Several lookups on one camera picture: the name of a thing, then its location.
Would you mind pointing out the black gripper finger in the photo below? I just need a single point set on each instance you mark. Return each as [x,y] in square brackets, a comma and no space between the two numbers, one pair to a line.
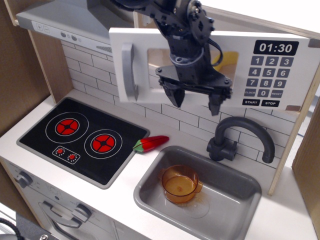
[215,101]
[175,94]

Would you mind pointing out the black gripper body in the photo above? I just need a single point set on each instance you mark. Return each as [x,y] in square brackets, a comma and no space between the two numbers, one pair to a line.
[195,74]

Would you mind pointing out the white toy microwave door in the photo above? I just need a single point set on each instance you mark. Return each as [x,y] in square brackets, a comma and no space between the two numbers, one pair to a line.
[273,70]

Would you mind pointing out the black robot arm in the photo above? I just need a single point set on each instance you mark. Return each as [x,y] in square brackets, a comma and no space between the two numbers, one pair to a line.
[187,29]

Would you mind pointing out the yellow toy banana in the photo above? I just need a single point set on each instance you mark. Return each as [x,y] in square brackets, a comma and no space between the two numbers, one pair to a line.
[229,58]

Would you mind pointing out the dark grey toy faucet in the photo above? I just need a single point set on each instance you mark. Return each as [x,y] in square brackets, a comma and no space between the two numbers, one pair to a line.
[221,147]

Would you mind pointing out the red toy chili pepper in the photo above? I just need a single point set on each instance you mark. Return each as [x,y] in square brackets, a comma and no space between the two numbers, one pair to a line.
[150,143]

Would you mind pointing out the orange transparent toy pot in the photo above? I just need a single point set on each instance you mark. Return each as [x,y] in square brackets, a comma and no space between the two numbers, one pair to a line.
[180,183]

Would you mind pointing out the black toy stovetop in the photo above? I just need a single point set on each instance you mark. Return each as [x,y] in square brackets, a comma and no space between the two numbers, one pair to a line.
[86,142]

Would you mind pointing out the grey toy sink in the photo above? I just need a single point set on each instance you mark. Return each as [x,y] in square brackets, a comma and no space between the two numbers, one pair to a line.
[224,208]

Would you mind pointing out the grey range hood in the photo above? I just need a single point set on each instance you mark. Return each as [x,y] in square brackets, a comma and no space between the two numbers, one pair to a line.
[85,23]

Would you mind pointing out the brown cardboard box right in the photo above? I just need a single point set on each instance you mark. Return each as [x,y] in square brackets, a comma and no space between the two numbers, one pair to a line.
[306,168]

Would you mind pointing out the grey oven knob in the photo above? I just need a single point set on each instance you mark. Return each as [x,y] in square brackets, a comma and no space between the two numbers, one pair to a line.
[23,179]

